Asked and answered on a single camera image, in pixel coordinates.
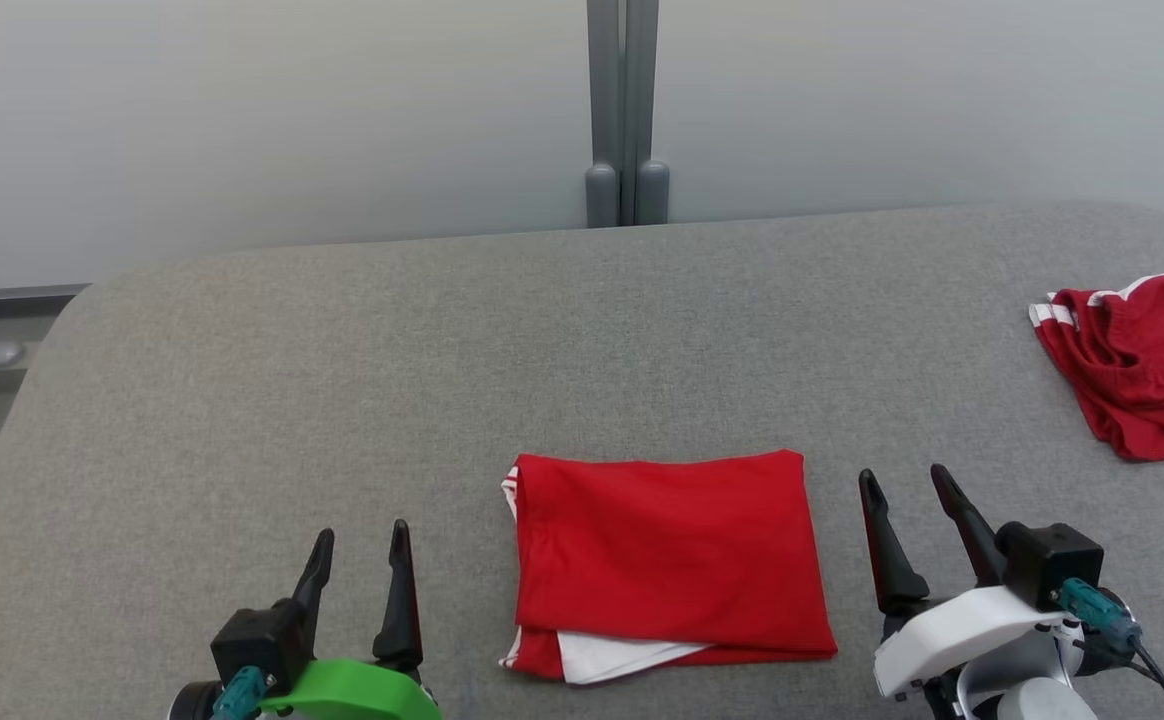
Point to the red shorts with white stripe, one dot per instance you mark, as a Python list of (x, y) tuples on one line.
[(1142, 370)]

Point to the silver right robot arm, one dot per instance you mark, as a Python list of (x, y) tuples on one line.
[(1032, 695)]

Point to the dark grey wall ledge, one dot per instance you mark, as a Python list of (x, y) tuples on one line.
[(2, 298)]

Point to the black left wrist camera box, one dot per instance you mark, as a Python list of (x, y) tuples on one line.
[(262, 640)]

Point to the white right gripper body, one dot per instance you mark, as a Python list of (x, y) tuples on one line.
[(962, 630)]

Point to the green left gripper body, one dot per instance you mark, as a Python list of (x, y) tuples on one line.
[(352, 690)]

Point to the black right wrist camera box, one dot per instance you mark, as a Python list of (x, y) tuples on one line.
[(1052, 560)]

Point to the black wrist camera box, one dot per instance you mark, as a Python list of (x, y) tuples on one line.
[(1052, 560), (262, 640)]

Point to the grey partition post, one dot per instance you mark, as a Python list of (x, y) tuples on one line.
[(622, 100)]

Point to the red jersey with white trim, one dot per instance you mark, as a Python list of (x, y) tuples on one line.
[(672, 550)]

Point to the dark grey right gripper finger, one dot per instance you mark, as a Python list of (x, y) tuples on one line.
[(967, 525), (890, 555)]

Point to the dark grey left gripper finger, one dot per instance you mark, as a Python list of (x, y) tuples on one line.
[(314, 580), (400, 600)]

